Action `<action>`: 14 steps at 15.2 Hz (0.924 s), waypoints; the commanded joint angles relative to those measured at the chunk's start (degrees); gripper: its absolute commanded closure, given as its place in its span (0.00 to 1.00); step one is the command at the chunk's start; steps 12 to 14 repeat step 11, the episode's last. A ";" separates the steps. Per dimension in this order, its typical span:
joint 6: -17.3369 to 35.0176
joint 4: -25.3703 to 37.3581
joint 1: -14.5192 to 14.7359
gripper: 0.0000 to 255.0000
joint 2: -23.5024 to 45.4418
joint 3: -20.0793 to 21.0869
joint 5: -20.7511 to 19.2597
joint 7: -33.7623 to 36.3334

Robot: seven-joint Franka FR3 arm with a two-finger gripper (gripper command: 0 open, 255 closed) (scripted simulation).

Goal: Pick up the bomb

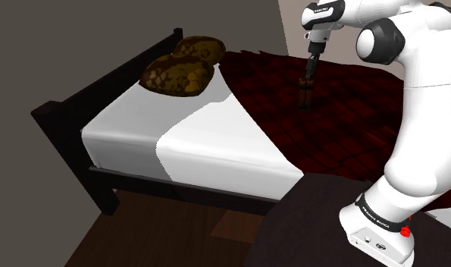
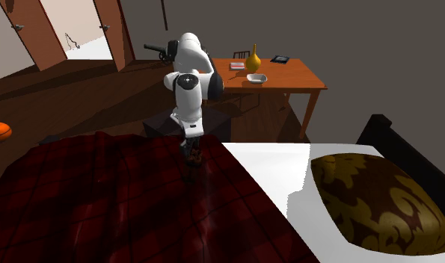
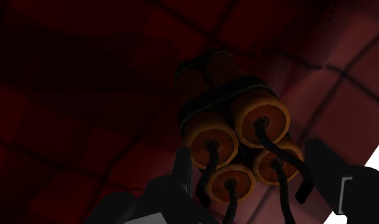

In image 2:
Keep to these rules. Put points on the brown gold patterned pillow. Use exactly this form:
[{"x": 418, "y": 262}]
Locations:
[{"x": 382, "y": 204}]

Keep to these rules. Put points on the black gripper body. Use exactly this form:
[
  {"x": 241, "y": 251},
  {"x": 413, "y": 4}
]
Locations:
[{"x": 192, "y": 141}]

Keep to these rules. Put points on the orange wooden table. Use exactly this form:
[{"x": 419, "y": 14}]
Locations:
[{"x": 291, "y": 78}]

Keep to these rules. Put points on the yellow vase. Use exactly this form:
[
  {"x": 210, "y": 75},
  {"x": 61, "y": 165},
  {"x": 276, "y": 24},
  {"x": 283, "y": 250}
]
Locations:
[{"x": 253, "y": 62}]

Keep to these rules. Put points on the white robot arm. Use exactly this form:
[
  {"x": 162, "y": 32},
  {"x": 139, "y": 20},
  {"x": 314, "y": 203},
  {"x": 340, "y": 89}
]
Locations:
[{"x": 187, "y": 98}]

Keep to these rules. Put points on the dark wooden chair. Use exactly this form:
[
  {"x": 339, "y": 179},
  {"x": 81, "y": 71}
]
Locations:
[{"x": 241, "y": 54}]

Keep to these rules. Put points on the bed with black headboard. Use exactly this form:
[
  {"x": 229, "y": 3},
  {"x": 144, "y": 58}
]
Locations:
[{"x": 273, "y": 167}]

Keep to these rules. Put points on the white red book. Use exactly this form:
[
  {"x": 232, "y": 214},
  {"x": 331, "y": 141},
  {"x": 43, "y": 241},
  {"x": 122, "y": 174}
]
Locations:
[{"x": 237, "y": 66}]

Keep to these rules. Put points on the small brown object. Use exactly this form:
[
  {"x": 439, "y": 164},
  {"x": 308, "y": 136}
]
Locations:
[{"x": 196, "y": 157}]

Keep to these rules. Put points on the black tablet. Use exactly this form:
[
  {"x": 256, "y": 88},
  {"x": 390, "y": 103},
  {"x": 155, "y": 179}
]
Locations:
[{"x": 279, "y": 59}]

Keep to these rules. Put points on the red plaid blanket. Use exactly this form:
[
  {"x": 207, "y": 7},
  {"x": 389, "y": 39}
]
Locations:
[{"x": 116, "y": 204}]

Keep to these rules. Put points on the white bowl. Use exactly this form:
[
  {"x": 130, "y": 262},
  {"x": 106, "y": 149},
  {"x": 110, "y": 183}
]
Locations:
[{"x": 256, "y": 78}]

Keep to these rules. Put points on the brown wooden door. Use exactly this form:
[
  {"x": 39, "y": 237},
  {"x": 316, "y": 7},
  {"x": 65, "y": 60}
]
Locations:
[
  {"x": 114, "y": 36},
  {"x": 36, "y": 36}
]

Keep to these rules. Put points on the black toy cannon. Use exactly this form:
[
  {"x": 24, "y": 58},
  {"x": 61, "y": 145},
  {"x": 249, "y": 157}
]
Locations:
[{"x": 158, "y": 49}]

